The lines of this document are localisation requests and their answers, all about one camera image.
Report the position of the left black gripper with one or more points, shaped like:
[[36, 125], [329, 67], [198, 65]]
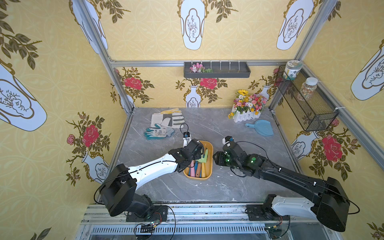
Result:
[[196, 148]]

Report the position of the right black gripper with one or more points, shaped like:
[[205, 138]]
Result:
[[219, 158]]

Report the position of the purple rake pink handle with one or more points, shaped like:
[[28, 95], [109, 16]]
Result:
[[192, 169]]

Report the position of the green rake brown handle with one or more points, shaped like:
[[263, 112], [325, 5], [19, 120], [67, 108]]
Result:
[[203, 159]]

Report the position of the yellow plastic storage tray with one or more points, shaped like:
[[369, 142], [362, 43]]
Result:
[[209, 163]]

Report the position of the teal rake yellow handle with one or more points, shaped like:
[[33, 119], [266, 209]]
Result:
[[195, 167]]

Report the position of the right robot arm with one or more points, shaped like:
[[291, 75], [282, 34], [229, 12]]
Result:
[[331, 204]]

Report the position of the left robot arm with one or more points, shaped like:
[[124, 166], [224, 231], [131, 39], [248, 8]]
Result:
[[118, 191]]

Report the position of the teal grey garden glove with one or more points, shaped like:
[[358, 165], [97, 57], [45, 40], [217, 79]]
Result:
[[158, 132]]

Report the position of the white green striped glove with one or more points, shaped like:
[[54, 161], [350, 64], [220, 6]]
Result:
[[170, 120]]

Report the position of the blue plastic dustpan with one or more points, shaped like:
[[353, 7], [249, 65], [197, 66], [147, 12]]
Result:
[[262, 127]]

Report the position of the flower pot white fence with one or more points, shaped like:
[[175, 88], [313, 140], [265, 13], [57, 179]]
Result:
[[247, 106]]

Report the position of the pink flowers on shelf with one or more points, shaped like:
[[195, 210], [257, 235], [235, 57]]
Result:
[[199, 68]]

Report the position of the clear jar white lid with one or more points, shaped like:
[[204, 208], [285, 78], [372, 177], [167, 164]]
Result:
[[307, 89]]

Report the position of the jar with patterned lid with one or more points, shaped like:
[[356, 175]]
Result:
[[292, 69]]

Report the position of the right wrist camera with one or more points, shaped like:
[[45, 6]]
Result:
[[227, 141]]

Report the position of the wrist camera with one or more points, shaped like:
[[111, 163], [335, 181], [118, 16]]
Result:
[[227, 141], [186, 138]]

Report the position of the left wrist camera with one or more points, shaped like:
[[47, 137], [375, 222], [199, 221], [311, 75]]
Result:
[[186, 138]]

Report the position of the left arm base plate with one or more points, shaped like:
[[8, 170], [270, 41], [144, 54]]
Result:
[[150, 214]]

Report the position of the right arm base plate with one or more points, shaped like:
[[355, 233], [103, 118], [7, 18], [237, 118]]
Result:
[[262, 213]]

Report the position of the left circuit board with wires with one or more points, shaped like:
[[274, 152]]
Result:
[[147, 228]]

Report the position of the circuit board with wires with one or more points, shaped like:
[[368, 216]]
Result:
[[274, 232], [147, 228]]

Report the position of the right circuit board with wires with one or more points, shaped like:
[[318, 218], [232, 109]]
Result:
[[274, 232]]

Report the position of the grey wall shelf tray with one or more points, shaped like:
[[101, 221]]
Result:
[[221, 70]]

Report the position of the black wire mesh basket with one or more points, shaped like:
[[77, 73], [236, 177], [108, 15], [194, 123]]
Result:
[[315, 113]]

